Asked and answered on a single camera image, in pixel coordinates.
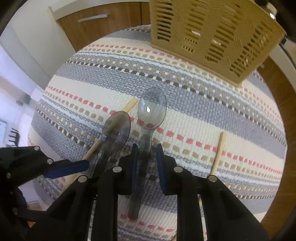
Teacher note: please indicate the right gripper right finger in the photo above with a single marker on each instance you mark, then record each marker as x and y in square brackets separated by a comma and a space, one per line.
[205, 201]

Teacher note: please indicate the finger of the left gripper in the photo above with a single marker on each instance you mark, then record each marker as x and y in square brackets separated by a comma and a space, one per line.
[65, 168]

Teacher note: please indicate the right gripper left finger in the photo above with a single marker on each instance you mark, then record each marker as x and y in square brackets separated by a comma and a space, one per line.
[87, 209]

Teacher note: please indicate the wooden chopstick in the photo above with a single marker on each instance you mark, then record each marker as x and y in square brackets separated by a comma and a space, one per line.
[71, 178]

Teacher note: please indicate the grey plastic spoon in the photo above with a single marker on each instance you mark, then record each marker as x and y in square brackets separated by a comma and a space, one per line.
[114, 136]
[151, 113]

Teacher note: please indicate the wooden chopstick single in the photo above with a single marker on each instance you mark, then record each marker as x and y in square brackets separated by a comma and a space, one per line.
[221, 144]

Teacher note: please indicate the striped woven table mat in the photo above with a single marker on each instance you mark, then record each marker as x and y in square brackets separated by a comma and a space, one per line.
[104, 75]

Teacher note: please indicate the wooden base cabinets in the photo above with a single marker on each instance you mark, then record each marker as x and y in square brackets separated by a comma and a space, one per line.
[83, 24]

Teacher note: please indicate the beige plastic utensil basket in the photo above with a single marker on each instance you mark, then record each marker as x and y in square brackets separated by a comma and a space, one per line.
[227, 38]

